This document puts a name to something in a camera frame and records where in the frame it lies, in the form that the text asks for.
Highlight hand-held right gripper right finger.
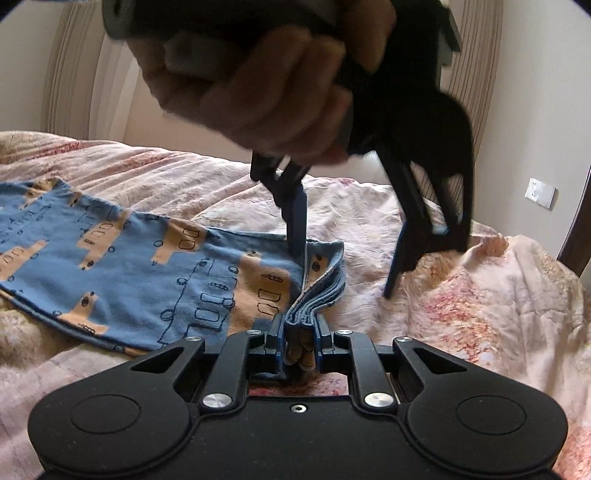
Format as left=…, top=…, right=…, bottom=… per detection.
left=314, top=323, right=467, bottom=412

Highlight white wall socket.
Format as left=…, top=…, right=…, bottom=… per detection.
left=525, top=178, right=556, bottom=211

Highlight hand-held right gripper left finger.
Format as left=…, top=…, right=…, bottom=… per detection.
left=130, top=314, right=283, bottom=412

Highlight blue printed pants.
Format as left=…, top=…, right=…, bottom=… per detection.
left=0, top=176, right=347, bottom=386

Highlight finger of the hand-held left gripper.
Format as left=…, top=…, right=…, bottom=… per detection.
left=249, top=151, right=309, bottom=259
left=378, top=88, right=474, bottom=299

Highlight person's left hand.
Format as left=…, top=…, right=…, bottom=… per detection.
left=139, top=0, right=399, bottom=167

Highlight floral pink blanket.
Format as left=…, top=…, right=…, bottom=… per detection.
left=0, top=129, right=591, bottom=480

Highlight dark wooden frame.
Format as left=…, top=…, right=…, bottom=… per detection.
left=556, top=165, right=591, bottom=278

